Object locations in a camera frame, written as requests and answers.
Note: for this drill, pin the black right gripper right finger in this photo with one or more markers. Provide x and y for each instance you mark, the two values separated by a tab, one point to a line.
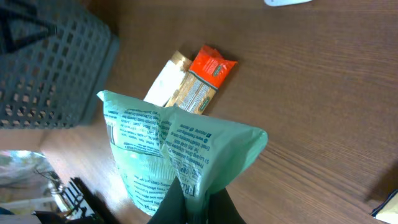
221	209

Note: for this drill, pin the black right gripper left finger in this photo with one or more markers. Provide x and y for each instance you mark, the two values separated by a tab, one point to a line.
172	209

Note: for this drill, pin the teal wipes packet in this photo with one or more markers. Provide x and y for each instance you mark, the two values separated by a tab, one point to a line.
152	146

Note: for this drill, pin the white tube with beige cap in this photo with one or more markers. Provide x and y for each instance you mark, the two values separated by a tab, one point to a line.
168	80

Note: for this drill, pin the orange spaghetti package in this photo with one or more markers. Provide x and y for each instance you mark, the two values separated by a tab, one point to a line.
202	81

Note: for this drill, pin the cream snack bag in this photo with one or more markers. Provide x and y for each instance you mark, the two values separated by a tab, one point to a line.
387	211

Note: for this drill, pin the white barcode scanner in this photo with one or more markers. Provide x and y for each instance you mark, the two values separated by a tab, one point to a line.
279	3

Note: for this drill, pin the dark grey mesh basket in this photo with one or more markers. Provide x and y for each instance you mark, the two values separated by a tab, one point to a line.
55	58

